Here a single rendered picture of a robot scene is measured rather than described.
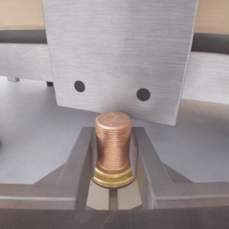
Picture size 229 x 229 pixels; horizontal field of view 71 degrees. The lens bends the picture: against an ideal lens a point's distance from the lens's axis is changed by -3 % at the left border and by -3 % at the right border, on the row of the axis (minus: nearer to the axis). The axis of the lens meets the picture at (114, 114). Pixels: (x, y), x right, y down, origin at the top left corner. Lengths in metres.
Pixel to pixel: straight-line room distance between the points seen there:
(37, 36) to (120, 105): 0.20
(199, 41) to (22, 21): 0.26
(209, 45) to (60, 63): 0.17
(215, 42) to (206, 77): 0.06
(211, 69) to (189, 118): 0.25
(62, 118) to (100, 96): 0.26
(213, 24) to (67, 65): 0.16
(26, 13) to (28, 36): 0.03
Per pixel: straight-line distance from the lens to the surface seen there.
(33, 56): 0.26
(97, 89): 0.15
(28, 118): 0.43
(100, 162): 0.16
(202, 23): 0.23
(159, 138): 0.34
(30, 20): 0.31
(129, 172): 0.16
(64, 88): 0.17
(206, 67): 0.19
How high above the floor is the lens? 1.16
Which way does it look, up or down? 29 degrees up
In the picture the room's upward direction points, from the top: 179 degrees counter-clockwise
